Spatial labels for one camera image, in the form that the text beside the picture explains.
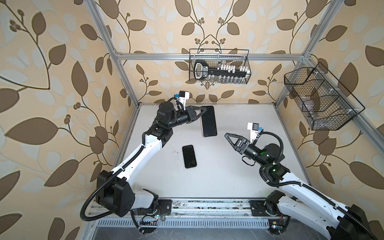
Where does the left black corrugated cable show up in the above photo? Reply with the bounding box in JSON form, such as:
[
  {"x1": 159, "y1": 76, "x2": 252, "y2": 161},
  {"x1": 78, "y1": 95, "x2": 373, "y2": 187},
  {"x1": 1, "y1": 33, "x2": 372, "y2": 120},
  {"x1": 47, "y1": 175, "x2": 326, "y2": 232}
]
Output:
[{"x1": 79, "y1": 143, "x2": 146, "y2": 222}]

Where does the black corrugated cable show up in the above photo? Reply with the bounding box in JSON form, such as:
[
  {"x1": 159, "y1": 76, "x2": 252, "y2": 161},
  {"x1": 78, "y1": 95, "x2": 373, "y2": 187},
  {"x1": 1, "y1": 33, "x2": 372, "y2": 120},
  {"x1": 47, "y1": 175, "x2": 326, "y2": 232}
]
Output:
[
  {"x1": 79, "y1": 143, "x2": 146, "y2": 222},
  {"x1": 257, "y1": 131, "x2": 379, "y2": 240}
]

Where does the back wall wire basket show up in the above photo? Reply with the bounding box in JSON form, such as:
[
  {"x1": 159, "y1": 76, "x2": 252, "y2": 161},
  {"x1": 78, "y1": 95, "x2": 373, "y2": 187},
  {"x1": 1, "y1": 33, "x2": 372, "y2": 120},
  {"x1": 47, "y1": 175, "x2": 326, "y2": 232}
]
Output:
[{"x1": 189, "y1": 48, "x2": 252, "y2": 85}]

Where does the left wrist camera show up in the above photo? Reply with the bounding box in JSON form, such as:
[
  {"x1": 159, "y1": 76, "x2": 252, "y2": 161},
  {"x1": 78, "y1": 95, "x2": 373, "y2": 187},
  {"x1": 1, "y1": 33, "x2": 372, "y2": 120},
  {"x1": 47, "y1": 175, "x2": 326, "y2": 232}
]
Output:
[{"x1": 175, "y1": 91, "x2": 191, "y2": 105}]

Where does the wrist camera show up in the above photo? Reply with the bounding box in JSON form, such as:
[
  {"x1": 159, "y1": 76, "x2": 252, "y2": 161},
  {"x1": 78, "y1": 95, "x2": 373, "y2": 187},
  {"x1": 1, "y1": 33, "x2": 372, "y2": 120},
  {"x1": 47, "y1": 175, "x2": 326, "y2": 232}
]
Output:
[
  {"x1": 247, "y1": 123, "x2": 263, "y2": 144},
  {"x1": 175, "y1": 91, "x2": 191, "y2": 105}
]

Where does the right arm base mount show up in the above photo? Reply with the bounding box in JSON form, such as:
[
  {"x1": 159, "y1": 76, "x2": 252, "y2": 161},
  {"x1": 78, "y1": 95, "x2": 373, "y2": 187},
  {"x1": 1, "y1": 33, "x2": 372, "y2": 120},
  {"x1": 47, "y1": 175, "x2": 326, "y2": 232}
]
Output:
[{"x1": 249, "y1": 200, "x2": 291, "y2": 236}]

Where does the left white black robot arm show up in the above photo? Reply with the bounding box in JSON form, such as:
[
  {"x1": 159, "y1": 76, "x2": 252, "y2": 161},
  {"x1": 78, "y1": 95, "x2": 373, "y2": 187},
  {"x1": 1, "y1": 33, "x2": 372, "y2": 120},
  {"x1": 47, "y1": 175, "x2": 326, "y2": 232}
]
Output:
[{"x1": 95, "y1": 101, "x2": 207, "y2": 217}]

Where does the wall wire basket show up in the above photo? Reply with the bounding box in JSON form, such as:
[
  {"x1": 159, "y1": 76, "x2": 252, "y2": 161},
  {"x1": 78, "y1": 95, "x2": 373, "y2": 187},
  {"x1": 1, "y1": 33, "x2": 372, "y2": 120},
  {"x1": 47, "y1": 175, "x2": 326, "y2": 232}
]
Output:
[
  {"x1": 284, "y1": 62, "x2": 366, "y2": 131},
  {"x1": 189, "y1": 48, "x2": 252, "y2": 85}
]

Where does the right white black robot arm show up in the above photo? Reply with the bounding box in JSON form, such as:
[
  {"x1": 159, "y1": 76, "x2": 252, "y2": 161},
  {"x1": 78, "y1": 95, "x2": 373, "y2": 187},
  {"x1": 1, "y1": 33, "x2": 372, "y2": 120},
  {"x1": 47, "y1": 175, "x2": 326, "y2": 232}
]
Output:
[{"x1": 225, "y1": 131, "x2": 377, "y2": 240}]

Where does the black phone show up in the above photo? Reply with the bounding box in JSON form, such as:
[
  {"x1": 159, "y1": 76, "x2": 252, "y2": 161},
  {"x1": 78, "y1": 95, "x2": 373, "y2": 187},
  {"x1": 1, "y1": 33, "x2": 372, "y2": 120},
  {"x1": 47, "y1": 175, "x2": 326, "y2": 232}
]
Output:
[{"x1": 182, "y1": 145, "x2": 197, "y2": 169}]

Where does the right wall wire basket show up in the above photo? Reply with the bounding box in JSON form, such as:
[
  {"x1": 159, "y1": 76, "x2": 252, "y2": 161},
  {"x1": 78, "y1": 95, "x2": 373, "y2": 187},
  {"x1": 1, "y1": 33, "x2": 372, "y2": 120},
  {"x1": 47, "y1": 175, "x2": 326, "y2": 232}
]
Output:
[{"x1": 284, "y1": 62, "x2": 366, "y2": 131}]

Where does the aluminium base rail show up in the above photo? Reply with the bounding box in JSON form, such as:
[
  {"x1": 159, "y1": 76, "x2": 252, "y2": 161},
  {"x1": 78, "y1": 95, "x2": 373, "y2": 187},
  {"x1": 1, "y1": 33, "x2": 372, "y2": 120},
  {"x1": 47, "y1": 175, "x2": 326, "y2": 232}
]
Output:
[{"x1": 88, "y1": 197, "x2": 331, "y2": 220}]

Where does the black tool in basket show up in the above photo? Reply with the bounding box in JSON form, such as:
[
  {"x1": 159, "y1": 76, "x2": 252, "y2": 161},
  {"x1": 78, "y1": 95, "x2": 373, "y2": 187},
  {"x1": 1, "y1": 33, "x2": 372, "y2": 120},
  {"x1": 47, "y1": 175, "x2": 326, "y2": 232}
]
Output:
[{"x1": 192, "y1": 60, "x2": 251, "y2": 80}]

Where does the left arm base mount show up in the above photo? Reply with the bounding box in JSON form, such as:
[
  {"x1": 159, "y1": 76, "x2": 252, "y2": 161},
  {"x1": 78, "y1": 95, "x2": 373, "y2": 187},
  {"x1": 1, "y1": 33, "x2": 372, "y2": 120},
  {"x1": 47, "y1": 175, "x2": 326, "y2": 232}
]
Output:
[{"x1": 130, "y1": 199, "x2": 173, "y2": 235}]

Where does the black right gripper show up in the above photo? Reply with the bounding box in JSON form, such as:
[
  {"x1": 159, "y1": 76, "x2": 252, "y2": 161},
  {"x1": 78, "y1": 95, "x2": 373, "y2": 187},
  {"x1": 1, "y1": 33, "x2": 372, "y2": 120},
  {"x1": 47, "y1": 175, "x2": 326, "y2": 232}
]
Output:
[{"x1": 226, "y1": 133, "x2": 268, "y2": 169}]

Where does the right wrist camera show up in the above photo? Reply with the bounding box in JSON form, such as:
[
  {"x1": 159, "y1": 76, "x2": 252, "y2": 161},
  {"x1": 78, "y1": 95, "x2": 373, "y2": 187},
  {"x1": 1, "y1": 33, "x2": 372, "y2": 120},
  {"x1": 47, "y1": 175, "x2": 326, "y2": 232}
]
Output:
[{"x1": 247, "y1": 123, "x2": 263, "y2": 144}]

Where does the right black corrugated cable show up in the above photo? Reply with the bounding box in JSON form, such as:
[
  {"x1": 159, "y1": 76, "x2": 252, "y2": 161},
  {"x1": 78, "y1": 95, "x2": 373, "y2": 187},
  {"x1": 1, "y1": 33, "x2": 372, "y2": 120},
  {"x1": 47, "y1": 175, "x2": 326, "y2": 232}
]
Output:
[{"x1": 257, "y1": 131, "x2": 379, "y2": 240}]

